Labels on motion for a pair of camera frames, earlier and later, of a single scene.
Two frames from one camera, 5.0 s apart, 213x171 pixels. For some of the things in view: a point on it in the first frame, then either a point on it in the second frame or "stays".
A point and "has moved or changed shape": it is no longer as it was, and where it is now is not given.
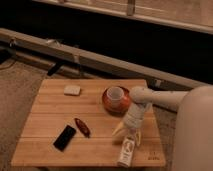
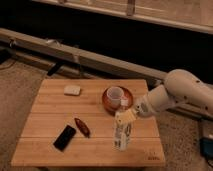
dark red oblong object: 82,127 stays
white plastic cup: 115,95 stays
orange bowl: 126,101 stays
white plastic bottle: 126,151 has moved or changed shape
